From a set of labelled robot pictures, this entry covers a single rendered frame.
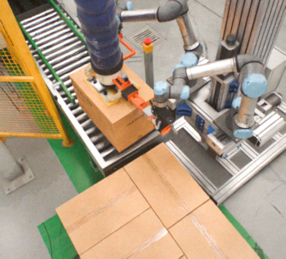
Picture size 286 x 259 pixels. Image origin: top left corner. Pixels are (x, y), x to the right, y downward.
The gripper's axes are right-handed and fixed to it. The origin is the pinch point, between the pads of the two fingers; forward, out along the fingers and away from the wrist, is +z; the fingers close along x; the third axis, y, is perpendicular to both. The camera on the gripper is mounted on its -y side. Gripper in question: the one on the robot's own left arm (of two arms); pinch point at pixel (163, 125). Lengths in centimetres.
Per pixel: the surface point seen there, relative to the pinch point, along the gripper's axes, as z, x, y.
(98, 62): -19, 9, 55
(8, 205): 120, 117, 88
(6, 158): 82, 94, 106
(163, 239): 67, 33, -38
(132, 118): 21.4, 4.2, 30.0
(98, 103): 13, 17, 51
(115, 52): -23, -3, 51
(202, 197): 66, -9, -34
